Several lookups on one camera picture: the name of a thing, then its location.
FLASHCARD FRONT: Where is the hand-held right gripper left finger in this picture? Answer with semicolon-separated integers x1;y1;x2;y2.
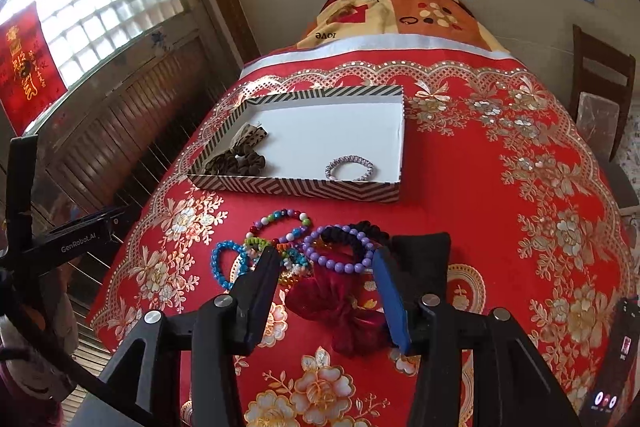
99;246;283;427

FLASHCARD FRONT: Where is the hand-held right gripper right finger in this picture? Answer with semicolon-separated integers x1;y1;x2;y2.
371;248;582;427

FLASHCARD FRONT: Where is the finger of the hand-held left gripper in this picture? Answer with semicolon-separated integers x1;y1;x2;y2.
97;206;130;244

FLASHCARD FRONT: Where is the orange rainbow bead bracelet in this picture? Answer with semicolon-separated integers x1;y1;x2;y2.
272;242;316;288

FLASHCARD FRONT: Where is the green flower hair tie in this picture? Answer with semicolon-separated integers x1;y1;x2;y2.
243;232;273;254

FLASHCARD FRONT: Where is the blue bead bracelet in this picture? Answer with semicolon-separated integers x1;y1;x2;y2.
210;239;256;293

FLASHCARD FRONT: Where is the red velvet hair bow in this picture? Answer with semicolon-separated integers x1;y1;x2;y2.
285;274;396;355

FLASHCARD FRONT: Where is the black scrunchie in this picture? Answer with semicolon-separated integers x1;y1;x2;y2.
320;221;391;258

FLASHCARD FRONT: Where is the purple bead bracelet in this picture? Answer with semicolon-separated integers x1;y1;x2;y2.
302;224;381;277

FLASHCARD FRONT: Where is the multicolour bead bracelet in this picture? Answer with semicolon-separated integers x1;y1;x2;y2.
252;208;313;248

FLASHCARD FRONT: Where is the striped cardboard box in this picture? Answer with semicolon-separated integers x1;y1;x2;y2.
186;85;405;204

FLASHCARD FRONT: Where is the brown scrunchie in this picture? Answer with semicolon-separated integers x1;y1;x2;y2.
231;147;268;174
202;152;236;176

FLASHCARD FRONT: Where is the wooden slatted panel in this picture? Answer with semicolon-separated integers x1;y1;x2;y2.
47;34;251;220

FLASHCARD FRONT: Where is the red floral tablecloth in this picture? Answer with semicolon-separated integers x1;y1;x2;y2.
87;34;640;427

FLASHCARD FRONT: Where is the black smartphone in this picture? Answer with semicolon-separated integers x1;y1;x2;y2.
582;297;640;427

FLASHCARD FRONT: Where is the clear plastic wrapped packet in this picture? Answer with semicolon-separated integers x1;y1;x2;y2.
577;92;621;148

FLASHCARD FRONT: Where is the orange printed blanket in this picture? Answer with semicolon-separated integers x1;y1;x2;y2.
295;0;506;58

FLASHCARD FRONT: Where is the dark wooden chair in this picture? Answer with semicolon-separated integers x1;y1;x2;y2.
570;24;637;162

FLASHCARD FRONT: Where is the red wall poster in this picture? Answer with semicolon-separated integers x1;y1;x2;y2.
0;2;67;136

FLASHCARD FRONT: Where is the pink white twisted hair tie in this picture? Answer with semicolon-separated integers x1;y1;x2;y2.
325;155;377;182

